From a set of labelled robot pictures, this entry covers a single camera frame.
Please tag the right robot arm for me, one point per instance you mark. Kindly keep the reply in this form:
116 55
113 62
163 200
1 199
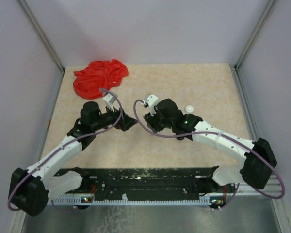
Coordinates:
254 159

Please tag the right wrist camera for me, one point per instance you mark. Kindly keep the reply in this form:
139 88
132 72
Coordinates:
150 101

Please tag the red cloth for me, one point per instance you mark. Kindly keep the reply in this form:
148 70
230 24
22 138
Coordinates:
98 75

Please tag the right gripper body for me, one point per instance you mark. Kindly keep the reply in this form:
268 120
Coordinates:
155 122

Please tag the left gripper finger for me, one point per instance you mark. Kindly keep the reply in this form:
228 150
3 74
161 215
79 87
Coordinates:
126 117
126 125

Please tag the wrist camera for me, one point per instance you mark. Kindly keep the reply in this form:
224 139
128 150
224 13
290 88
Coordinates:
109 99
150 101

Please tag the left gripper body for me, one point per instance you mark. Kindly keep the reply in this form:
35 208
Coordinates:
111 119

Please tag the white earbud case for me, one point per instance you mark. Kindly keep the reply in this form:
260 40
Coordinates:
189 109

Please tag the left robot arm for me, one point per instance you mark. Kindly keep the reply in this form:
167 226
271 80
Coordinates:
33 188

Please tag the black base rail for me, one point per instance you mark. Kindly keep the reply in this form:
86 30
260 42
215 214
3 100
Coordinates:
150 184

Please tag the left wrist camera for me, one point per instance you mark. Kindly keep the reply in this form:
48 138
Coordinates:
109 99

